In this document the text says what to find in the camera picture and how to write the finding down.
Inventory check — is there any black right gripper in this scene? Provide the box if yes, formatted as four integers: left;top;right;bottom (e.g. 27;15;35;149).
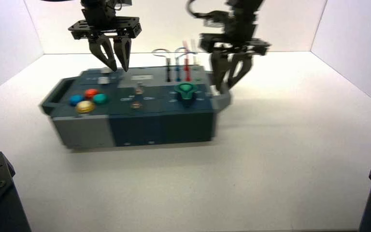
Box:
199;32;271;93

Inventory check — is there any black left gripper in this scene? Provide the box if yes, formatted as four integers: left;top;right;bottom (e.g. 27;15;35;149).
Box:
68;16;143;73

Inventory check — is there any teal and grey control box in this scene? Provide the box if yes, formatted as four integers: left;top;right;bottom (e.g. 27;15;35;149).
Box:
40;65;233;150

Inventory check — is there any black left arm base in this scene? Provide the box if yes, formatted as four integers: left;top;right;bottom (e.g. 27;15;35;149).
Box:
0;151;32;232

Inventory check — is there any red round push button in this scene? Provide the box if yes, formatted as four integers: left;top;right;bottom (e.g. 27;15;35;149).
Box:
85;88;100;100

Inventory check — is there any green round push button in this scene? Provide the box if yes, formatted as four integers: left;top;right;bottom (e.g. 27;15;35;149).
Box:
92;93;109;105

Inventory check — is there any green and black rotary knob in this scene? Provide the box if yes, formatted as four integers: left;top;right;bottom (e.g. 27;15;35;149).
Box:
173;82;199;108

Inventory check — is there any blue round push button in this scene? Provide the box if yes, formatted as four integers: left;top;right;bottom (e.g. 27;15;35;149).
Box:
69;94;85;107

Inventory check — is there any yellow round push button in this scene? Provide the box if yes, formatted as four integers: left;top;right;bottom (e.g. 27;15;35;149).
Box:
75;100;96;115

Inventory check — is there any red patch cable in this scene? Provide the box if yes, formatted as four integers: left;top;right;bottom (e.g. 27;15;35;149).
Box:
182;40;193;82

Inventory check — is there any blue patch cable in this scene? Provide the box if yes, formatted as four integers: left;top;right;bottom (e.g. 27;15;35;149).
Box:
171;47;186;82

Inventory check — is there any black patch cable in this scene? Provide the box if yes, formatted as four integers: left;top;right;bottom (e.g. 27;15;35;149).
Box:
152;48;172;83

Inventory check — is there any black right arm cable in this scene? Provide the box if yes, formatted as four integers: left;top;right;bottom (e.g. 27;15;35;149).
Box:
186;0;207;19

